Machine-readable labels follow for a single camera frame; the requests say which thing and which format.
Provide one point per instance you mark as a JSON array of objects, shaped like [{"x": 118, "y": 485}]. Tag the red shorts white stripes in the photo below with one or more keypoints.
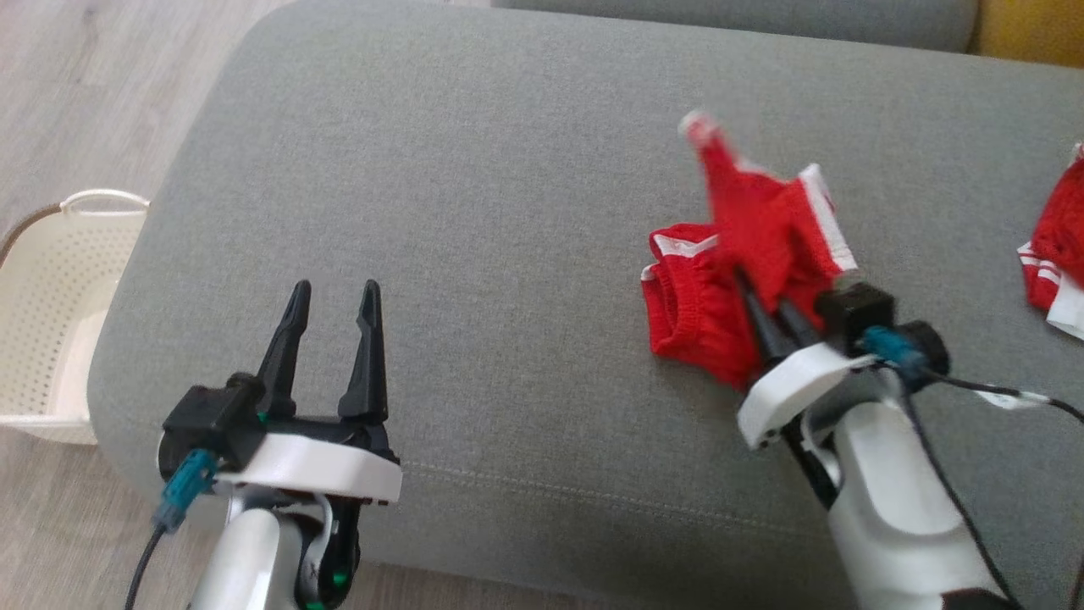
[{"x": 703, "y": 313}]

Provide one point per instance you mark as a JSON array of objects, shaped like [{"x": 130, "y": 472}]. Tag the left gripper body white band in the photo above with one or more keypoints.
[{"x": 313, "y": 466}]

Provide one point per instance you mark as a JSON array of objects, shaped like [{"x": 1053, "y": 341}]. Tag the red Bulls 23 jersey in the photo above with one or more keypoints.
[{"x": 1063, "y": 246}]

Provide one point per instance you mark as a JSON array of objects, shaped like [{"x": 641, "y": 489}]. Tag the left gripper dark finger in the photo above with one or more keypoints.
[
  {"x": 368, "y": 381},
  {"x": 281, "y": 373}
]

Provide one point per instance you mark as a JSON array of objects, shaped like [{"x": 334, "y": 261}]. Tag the grey sofa back cushion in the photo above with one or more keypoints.
[{"x": 762, "y": 17}]

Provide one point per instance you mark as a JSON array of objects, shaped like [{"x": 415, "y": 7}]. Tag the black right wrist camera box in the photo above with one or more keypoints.
[{"x": 855, "y": 309}]

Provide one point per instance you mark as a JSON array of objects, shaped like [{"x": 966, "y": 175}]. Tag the white perforated laundry basket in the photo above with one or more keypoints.
[{"x": 51, "y": 322}]

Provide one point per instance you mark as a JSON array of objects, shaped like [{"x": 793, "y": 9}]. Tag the yellow cushion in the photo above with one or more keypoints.
[{"x": 1033, "y": 30}]

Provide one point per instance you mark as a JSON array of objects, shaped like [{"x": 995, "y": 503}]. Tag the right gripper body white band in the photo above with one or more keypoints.
[{"x": 788, "y": 385}]

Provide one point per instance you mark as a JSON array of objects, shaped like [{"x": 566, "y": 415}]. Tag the grey sofa seat cushion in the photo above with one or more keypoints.
[{"x": 508, "y": 212}]

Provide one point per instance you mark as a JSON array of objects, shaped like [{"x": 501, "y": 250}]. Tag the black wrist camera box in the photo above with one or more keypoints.
[
  {"x": 855, "y": 309},
  {"x": 207, "y": 419}
]

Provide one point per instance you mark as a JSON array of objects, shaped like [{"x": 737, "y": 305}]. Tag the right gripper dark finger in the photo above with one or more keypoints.
[
  {"x": 798, "y": 330},
  {"x": 766, "y": 335}
]

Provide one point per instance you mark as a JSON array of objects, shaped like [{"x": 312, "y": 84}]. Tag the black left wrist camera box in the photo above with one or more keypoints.
[{"x": 207, "y": 419}]

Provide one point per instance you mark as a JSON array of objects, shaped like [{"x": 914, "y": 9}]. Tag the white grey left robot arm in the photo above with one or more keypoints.
[{"x": 246, "y": 559}]

